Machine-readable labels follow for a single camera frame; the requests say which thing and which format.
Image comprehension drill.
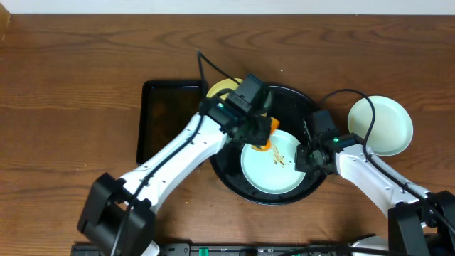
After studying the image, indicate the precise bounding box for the orange green sponge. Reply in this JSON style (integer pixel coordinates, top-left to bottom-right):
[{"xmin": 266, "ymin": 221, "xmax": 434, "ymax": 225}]
[{"xmin": 252, "ymin": 116, "xmax": 279, "ymax": 151}]

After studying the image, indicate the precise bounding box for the light green plate front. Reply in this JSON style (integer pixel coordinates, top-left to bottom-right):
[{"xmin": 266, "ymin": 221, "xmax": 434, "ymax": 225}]
[{"xmin": 240, "ymin": 129, "xmax": 306, "ymax": 195}]

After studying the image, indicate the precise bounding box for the light green plate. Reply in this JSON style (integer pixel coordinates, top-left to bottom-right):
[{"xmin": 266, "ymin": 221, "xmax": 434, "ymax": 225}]
[
  {"xmin": 240, "ymin": 129, "xmax": 306, "ymax": 195},
  {"xmin": 348, "ymin": 96, "xmax": 414, "ymax": 156}
]

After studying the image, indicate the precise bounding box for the yellow plate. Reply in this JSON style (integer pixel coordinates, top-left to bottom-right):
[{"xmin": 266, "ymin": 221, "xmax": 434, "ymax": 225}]
[{"xmin": 206, "ymin": 78, "xmax": 273, "ymax": 117}]

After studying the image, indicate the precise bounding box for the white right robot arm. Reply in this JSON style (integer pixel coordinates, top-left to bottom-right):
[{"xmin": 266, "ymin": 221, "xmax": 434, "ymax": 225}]
[{"xmin": 295, "ymin": 134, "xmax": 454, "ymax": 255}]

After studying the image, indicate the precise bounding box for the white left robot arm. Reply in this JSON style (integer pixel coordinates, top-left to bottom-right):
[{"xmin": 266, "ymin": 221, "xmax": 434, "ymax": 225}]
[{"xmin": 77, "ymin": 92, "xmax": 274, "ymax": 255}]

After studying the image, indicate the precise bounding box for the black round tray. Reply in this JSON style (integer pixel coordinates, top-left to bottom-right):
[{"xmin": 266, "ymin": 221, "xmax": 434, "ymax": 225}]
[{"xmin": 210, "ymin": 84, "xmax": 326, "ymax": 205}]

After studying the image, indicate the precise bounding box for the black rectangular tray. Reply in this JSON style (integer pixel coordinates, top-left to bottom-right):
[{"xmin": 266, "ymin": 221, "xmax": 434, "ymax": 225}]
[{"xmin": 136, "ymin": 80, "xmax": 208, "ymax": 165}]

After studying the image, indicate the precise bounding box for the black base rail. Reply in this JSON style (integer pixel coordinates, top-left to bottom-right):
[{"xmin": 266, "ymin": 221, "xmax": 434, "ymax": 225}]
[{"xmin": 70, "ymin": 234, "xmax": 392, "ymax": 256}]

